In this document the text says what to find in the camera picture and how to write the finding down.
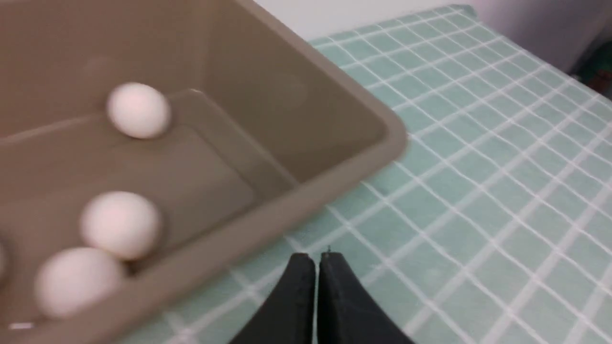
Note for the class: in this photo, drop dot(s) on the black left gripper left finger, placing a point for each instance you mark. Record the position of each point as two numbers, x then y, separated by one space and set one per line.
286 316

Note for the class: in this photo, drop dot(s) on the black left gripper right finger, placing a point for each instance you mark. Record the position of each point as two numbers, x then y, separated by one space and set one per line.
346 313

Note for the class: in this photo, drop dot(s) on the white logo ball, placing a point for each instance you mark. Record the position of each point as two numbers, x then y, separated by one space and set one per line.
74 279

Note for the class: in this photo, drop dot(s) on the plain white ball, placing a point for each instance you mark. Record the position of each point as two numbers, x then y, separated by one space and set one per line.
138 110

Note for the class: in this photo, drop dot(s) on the green checkered tablecloth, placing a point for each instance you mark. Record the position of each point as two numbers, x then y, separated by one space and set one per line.
493 228

